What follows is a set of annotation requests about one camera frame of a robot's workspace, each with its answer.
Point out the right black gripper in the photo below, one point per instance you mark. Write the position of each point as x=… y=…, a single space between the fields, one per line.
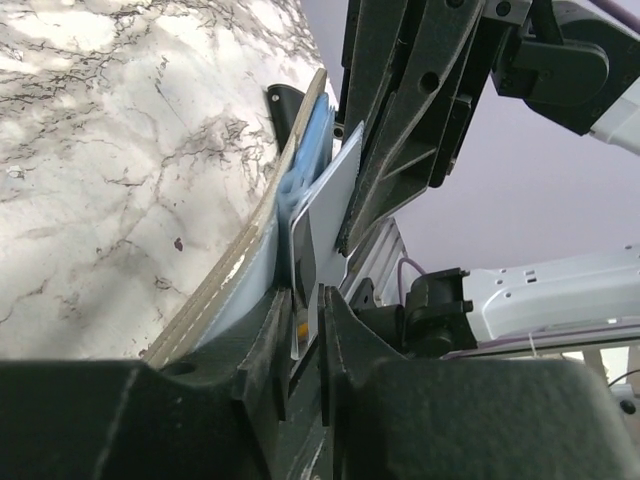
x=414 y=72

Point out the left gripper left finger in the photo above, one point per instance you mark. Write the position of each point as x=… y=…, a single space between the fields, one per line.
x=212 y=414

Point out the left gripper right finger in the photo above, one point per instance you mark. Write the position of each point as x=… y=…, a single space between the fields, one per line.
x=396 y=418

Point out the grey card holder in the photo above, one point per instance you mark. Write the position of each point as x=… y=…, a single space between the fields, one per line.
x=214 y=293

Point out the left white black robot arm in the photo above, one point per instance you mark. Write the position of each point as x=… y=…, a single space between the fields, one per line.
x=508 y=314

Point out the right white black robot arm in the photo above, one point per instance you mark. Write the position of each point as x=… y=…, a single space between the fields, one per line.
x=567 y=63

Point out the aluminium extrusion bar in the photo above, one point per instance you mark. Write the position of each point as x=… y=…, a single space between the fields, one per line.
x=376 y=258

